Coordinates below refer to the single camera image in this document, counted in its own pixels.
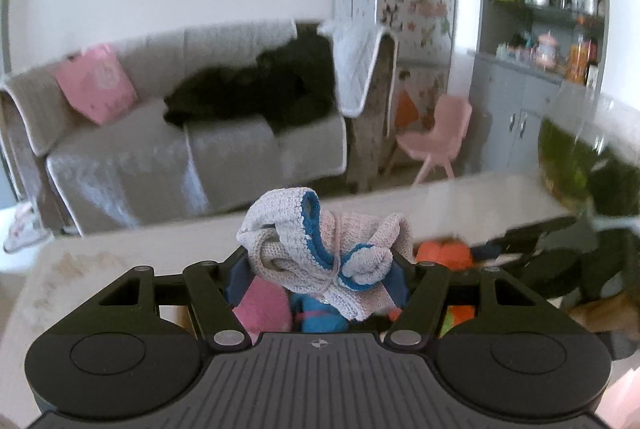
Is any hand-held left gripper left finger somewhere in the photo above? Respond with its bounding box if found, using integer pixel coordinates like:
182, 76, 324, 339
47, 246, 252, 353

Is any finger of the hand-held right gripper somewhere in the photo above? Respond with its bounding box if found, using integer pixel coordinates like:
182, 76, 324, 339
469, 216, 582, 262

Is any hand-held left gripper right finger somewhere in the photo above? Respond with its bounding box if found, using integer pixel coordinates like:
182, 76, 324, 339
384, 254, 596, 353

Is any white blue knitted bundle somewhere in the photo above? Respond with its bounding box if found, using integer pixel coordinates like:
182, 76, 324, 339
236, 188, 415, 322

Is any white desktop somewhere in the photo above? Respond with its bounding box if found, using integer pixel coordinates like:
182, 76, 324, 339
20, 171, 591, 345

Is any pink sock roll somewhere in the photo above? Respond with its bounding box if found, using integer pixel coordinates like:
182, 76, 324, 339
232, 278, 292, 345

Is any yellow tissue box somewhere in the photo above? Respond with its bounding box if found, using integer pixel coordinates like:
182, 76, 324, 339
570, 294, 632, 345

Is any blue grey sock bundle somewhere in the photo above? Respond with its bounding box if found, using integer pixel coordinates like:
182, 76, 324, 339
290, 291, 349, 335

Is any glass fishbowl with plants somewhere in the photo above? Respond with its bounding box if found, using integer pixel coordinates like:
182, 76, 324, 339
536, 86, 640, 215

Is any grey shelf cabinet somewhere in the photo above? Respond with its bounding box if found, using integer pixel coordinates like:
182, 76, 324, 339
467, 0, 613, 174

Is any pink plastic chair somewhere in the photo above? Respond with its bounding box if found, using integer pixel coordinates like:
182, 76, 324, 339
384, 95, 473, 186

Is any grey covered sofa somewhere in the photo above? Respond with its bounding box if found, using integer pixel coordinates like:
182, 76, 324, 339
0, 19, 401, 237

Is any pink figurine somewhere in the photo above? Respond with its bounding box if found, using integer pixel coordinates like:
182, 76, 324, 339
535, 33, 558, 70

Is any black clothing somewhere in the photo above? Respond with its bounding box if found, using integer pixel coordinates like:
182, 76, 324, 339
164, 29, 337, 132

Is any orange drink bottle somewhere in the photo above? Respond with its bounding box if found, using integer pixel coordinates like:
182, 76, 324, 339
567, 18, 598, 84

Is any white pink slipper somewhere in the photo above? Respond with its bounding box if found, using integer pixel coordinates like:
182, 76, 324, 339
2, 201, 52, 254

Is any white quilted blanket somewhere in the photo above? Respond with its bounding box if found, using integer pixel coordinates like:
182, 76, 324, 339
320, 20, 396, 118

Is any pink pillow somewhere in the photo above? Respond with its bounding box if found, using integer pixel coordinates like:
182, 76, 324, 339
54, 44, 140, 126

